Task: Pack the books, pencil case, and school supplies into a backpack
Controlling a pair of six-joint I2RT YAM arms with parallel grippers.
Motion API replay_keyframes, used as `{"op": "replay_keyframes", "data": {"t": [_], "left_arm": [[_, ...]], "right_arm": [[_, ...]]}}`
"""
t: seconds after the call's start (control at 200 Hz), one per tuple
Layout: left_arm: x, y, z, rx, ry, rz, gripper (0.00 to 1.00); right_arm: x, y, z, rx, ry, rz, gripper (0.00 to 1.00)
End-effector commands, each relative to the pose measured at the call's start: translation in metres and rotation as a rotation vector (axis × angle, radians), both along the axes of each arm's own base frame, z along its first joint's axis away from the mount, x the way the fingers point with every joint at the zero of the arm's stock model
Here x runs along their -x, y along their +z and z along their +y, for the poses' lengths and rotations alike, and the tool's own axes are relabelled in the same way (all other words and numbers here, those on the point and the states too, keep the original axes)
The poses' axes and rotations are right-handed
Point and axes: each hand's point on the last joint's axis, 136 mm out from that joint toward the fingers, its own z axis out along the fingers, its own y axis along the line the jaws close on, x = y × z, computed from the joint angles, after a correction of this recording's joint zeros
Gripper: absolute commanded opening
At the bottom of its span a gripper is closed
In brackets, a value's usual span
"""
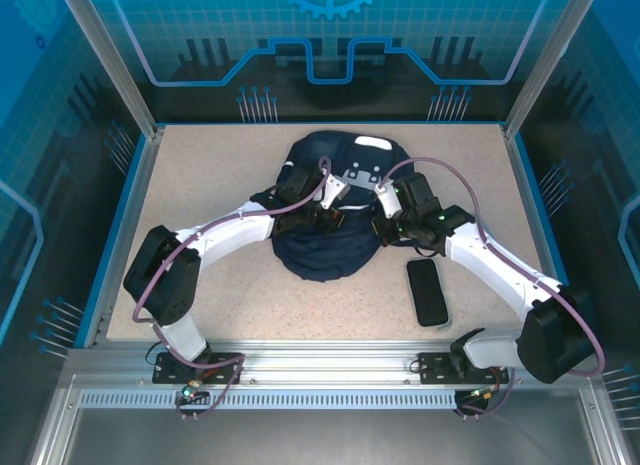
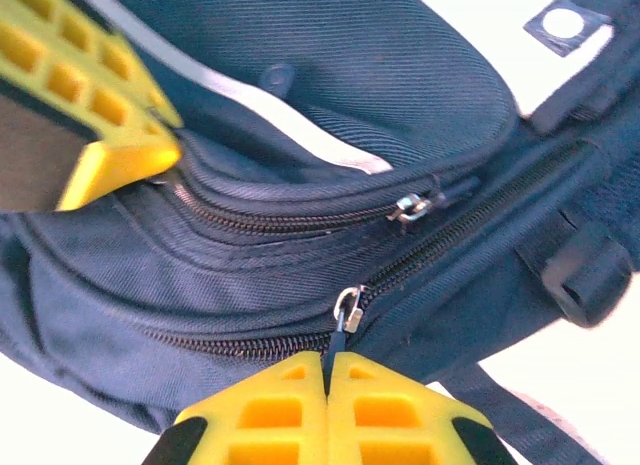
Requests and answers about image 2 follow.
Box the metal pocket zipper slider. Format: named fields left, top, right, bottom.
left=385, top=191, right=437, bottom=235

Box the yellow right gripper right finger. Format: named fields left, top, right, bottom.
left=328, top=353, right=519, bottom=465

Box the navy blue backpack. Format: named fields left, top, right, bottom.
left=0, top=0, right=640, bottom=465

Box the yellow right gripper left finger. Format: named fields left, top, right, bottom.
left=142, top=352, right=329, bottom=465

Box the metal main zipper slider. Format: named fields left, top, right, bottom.
left=322, top=283, right=367, bottom=381

